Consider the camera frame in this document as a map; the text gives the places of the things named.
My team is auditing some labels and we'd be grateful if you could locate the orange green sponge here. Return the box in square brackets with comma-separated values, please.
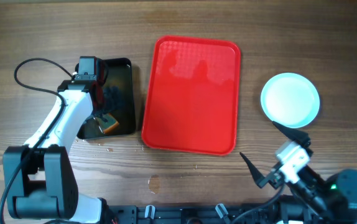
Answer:
[97, 113, 119, 134]

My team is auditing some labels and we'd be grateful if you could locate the white plate with stain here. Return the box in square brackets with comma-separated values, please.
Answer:
[260, 73, 320, 128]

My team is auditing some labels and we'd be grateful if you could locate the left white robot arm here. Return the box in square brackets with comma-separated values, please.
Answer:
[0, 80, 118, 223]

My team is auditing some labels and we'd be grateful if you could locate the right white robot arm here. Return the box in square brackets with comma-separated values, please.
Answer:
[240, 121, 357, 223]

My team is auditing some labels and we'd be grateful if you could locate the black water tray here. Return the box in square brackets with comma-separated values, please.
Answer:
[77, 58, 136, 140]

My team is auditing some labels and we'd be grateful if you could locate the red plastic tray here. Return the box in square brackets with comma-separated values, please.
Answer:
[141, 35, 241, 156]

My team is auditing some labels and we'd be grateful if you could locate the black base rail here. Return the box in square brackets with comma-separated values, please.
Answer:
[109, 202, 326, 224]

